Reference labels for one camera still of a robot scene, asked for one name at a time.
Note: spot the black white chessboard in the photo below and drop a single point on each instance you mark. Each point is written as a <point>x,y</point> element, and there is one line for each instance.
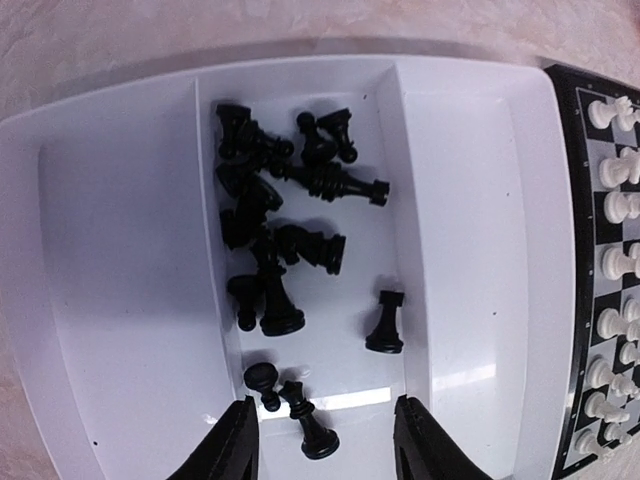
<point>586,148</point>

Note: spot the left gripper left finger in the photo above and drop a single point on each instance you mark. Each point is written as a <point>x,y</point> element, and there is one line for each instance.
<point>230,451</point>

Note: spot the black chess pieces heap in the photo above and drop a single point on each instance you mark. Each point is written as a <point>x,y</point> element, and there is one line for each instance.
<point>254,198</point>

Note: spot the white chess piece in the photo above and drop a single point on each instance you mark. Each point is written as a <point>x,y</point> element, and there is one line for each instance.
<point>596,406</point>
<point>627,116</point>
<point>611,323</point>
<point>601,114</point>
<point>615,263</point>
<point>613,172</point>
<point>600,374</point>
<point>619,206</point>

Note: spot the white plastic compartment tray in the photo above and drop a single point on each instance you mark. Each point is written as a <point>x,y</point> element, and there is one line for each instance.
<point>114,270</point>

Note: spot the black rook piece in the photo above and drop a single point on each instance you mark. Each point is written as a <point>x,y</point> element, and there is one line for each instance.
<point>232,118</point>

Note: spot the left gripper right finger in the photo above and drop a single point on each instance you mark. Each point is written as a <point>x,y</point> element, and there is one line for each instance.
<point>424,450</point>

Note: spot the black bishop piece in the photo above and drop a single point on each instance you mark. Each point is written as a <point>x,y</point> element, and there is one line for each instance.
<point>319,442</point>

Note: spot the black pawn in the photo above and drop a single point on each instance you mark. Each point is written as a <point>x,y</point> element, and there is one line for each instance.
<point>247,291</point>
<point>336,124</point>
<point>316,149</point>
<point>262,378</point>

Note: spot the black chess piece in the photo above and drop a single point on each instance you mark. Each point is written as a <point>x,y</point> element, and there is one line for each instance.
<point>385,336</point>
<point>256,139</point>

